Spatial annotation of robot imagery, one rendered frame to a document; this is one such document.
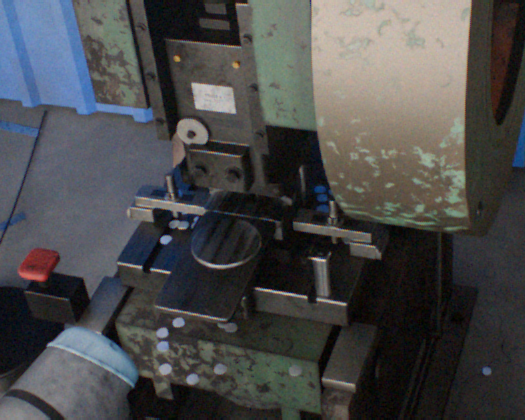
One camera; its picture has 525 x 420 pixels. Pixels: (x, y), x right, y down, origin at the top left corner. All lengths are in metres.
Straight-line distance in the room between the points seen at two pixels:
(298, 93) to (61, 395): 0.60
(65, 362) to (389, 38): 0.55
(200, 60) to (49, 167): 1.80
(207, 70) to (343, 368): 0.56
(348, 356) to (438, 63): 0.80
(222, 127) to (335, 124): 0.53
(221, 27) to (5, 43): 1.95
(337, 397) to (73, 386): 0.65
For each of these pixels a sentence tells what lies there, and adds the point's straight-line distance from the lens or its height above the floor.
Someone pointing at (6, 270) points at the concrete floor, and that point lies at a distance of 3.19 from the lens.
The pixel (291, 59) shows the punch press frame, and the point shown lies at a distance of 1.63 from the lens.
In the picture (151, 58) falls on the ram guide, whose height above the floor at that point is 1.16.
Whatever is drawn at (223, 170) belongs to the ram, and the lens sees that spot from 1.84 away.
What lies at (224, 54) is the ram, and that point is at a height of 1.15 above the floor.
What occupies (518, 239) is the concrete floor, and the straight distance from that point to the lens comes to 3.07.
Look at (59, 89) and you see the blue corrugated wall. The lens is 3.69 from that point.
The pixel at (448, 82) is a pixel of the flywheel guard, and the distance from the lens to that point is 1.24.
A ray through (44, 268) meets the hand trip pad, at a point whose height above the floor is 0.76.
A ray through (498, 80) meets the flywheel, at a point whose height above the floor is 1.04.
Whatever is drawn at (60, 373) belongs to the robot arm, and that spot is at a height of 1.09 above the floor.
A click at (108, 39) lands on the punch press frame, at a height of 1.19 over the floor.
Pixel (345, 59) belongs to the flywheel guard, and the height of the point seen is 1.39.
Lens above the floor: 2.08
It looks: 40 degrees down
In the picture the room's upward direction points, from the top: 8 degrees counter-clockwise
